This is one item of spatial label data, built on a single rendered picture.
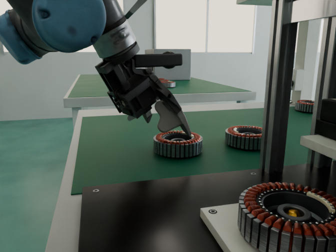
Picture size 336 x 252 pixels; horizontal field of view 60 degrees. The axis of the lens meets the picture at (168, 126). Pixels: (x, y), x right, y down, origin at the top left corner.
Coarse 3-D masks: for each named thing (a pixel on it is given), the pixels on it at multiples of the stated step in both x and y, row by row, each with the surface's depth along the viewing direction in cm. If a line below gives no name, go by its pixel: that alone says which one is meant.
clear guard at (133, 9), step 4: (140, 0) 22; (144, 0) 21; (136, 4) 24; (140, 4) 23; (132, 8) 26; (136, 8) 25; (128, 12) 29; (132, 12) 28; (124, 16) 32; (128, 16) 31
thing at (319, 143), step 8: (328, 104) 31; (320, 112) 32; (328, 112) 31; (320, 120) 32; (328, 120) 31; (320, 128) 32; (328, 128) 31; (304, 136) 31; (312, 136) 31; (320, 136) 31; (328, 136) 31; (304, 144) 31; (312, 144) 30; (320, 144) 29; (328, 144) 29; (320, 152) 29; (328, 152) 28
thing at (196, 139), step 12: (168, 132) 69; (180, 132) 69; (192, 132) 69; (156, 144) 64; (168, 144) 61; (180, 144) 61; (192, 144) 62; (168, 156) 62; (180, 156) 61; (192, 156) 63
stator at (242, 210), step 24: (264, 192) 33; (288, 192) 33; (312, 192) 32; (240, 216) 30; (264, 216) 27; (288, 216) 29; (312, 216) 32; (264, 240) 27; (288, 240) 25; (312, 240) 25
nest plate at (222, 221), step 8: (200, 208) 36; (208, 208) 36; (216, 208) 36; (224, 208) 36; (232, 208) 36; (200, 216) 36; (208, 216) 34; (216, 216) 34; (224, 216) 34; (232, 216) 34; (208, 224) 34; (216, 224) 33; (224, 224) 33; (232, 224) 33; (216, 232) 31; (224, 232) 31; (232, 232) 31; (216, 240) 31; (224, 240) 30; (232, 240) 30; (240, 240) 30; (224, 248) 30; (232, 248) 29; (240, 248) 29; (248, 248) 29; (256, 248) 29
